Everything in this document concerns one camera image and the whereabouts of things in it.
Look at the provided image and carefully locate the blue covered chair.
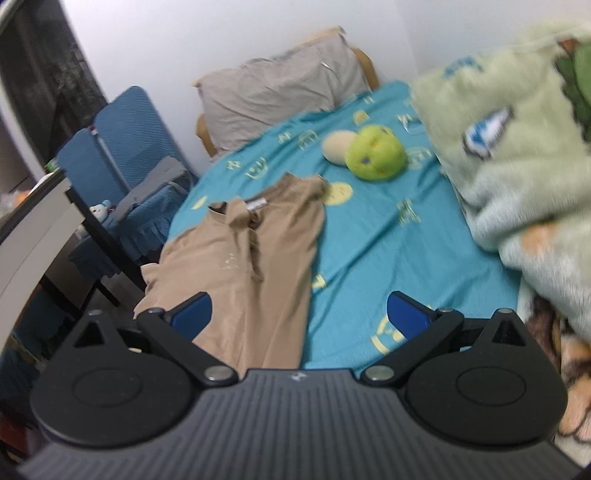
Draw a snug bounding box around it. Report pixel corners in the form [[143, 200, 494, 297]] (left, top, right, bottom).
[[92, 85, 200, 259], [56, 128, 139, 278]]

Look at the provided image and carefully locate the small white blue plush toy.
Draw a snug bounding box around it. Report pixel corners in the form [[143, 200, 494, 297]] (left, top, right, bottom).
[[88, 199, 114, 227]]

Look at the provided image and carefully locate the grey seat cushion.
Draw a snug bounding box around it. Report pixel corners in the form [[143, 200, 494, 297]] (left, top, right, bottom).
[[113, 156, 195, 217]]

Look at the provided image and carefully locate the green and cream plush toy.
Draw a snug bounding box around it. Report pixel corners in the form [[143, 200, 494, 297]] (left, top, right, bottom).
[[322, 124, 408, 182]]

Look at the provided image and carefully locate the tan t-shirt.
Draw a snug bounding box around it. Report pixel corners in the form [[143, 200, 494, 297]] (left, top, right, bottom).
[[133, 174, 329, 377]]

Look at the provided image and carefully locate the grey pillow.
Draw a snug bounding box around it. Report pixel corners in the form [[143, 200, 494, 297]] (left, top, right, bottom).
[[196, 34, 365, 153]]

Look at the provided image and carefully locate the white charging cable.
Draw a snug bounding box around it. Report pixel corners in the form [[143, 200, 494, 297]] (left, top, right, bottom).
[[399, 113, 428, 134]]

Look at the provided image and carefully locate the light green fleece blanket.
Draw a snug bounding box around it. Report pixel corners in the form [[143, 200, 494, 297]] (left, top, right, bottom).
[[410, 21, 591, 333]]

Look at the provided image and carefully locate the white table with black legs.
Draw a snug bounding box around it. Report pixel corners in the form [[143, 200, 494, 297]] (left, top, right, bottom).
[[0, 168, 148, 342]]

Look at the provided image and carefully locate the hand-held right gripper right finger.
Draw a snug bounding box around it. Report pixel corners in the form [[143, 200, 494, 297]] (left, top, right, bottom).
[[360, 292, 539, 387]]

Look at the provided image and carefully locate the dark barred door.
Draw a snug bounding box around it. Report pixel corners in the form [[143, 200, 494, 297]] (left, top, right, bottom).
[[0, 0, 109, 195]]

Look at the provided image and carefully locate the teal printed bed sheet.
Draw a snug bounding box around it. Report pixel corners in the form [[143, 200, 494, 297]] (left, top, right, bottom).
[[167, 80, 525, 370]]

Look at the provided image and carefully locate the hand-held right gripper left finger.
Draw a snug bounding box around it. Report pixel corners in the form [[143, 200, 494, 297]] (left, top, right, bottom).
[[67, 292, 239, 387]]

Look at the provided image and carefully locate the cartoon patterned blanket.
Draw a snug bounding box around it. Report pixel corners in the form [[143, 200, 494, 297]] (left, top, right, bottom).
[[519, 281, 591, 453]]

